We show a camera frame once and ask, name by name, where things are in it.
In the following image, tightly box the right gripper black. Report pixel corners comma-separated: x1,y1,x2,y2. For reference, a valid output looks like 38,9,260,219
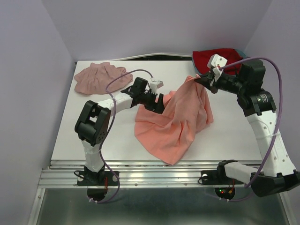
195,69,248,95

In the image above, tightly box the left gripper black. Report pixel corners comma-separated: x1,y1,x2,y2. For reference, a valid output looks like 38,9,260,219
139,90,166,114

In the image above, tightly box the salmon orange skirt pile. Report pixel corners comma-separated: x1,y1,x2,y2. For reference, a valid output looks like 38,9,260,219
134,76,214,165

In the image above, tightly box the dusty pink pleated skirt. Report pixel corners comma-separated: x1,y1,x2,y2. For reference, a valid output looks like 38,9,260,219
74,62,133,95

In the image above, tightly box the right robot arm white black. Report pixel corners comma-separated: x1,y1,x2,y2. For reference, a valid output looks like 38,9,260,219
196,54,300,197

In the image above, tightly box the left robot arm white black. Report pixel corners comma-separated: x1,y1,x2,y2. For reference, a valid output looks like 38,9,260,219
74,77,165,186

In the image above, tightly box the red garment in basket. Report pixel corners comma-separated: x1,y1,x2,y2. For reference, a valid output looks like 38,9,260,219
192,48,243,77

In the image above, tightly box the blue grey plastic basket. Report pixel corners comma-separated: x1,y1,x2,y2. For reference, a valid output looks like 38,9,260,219
192,48,249,75

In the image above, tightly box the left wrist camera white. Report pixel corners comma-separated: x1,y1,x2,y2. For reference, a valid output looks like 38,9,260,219
150,78,164,91

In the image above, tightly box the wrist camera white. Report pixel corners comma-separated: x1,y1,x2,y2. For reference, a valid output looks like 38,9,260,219
150,78,164,91
207,54,228,82

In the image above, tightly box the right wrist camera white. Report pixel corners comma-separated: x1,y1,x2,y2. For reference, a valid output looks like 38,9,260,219
207,54,228,82

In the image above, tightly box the aluminium rail frame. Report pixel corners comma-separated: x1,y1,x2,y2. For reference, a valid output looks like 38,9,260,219
28,86,291,225

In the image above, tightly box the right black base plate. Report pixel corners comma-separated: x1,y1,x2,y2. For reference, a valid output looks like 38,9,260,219
198,170,243,185

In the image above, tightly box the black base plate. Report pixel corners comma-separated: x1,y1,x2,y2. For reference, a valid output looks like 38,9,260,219
75,171,118,187
198,170,243,185

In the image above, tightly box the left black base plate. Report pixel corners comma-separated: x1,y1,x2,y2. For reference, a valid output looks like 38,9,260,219
75,171,118,187

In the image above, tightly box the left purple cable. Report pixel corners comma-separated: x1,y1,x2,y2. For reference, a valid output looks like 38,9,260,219
89,69,155,204

